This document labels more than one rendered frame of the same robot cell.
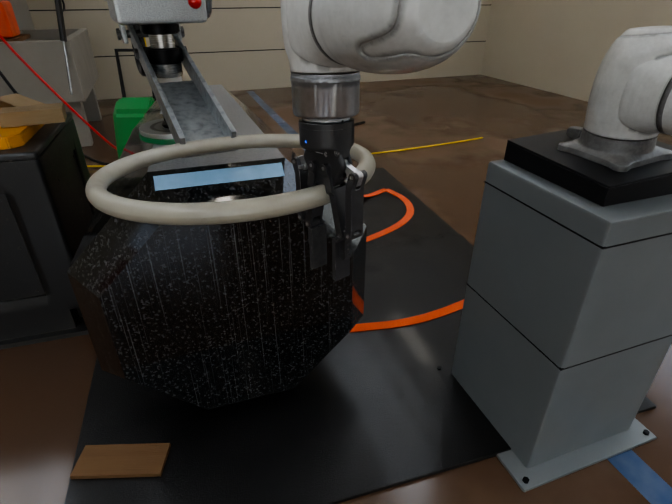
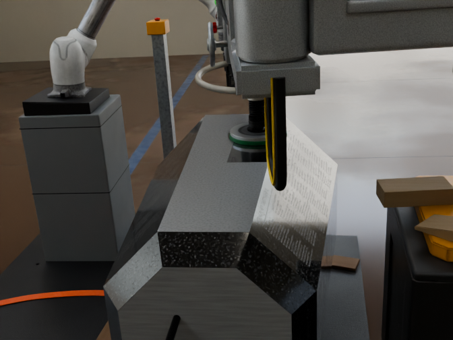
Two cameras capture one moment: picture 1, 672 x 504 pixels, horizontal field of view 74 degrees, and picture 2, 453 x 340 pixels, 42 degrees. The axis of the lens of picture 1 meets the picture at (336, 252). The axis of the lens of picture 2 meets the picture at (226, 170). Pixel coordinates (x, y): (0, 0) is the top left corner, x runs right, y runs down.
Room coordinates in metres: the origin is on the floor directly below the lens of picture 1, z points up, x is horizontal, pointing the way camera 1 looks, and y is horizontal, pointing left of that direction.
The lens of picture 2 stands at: (3.31, 1.31, 1.52)
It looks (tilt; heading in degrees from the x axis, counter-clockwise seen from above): 21 degrees down; 207
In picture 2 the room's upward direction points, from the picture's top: 3 degrees counter-clockwise
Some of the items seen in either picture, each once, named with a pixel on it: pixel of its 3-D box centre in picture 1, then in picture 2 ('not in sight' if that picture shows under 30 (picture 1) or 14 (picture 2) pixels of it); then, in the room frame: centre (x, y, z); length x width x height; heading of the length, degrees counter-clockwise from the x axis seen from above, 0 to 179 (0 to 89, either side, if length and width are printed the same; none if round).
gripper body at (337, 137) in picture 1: (327, 151); not in sight; (0.61, 0.01, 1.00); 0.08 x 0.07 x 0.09; 43
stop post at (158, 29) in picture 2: not in sight; (165, 102); (0.05, -0.75, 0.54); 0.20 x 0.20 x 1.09; 17
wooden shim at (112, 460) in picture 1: (122, 460); (331, 260); (0.82, 0.62, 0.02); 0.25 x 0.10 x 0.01; 92
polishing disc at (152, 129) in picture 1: (177, 127); (257, 131); (1.34, 0.47, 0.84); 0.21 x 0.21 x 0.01
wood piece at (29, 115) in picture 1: (33, 114); (414, 191); (1.66, 1.10, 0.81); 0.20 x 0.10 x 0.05; 115
